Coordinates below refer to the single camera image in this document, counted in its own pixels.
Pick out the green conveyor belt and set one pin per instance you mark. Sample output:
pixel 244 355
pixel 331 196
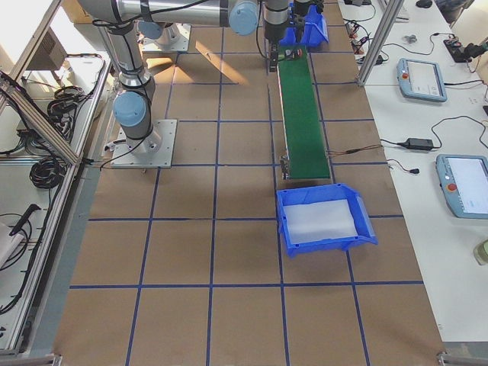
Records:
pixel 305 153

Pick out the black power adapter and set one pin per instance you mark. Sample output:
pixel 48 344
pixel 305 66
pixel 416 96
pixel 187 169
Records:
pixel 417 144

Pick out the left blue bin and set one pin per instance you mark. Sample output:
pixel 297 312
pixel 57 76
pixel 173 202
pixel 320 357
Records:
pixel 312 31

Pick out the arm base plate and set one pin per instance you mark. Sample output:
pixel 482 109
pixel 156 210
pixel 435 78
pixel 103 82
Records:
pixel 156 151

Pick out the white foam pad right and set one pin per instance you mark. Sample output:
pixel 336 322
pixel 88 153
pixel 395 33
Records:
pixel 319 221

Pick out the aluminium profile post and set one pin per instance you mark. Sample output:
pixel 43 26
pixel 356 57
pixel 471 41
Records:
pixel 381 34

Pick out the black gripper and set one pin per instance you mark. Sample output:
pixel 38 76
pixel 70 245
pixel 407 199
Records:
pixel 301 8

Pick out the teach pendant far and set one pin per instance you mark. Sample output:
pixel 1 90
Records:
pixel 421 80

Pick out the teach pendant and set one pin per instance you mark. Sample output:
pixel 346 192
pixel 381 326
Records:
pixel 421 80
pixel 463 181

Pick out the right blue bin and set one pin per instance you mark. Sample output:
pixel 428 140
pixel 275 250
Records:
pixel 333 192

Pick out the blue bin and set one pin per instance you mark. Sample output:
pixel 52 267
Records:
pixel 312 31
pixel 333 192

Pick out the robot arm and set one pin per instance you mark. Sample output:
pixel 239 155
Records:
pixel 132 108
pixel 243 17

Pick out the teach pendant near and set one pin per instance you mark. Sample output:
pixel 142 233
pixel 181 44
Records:
pixel 463 181

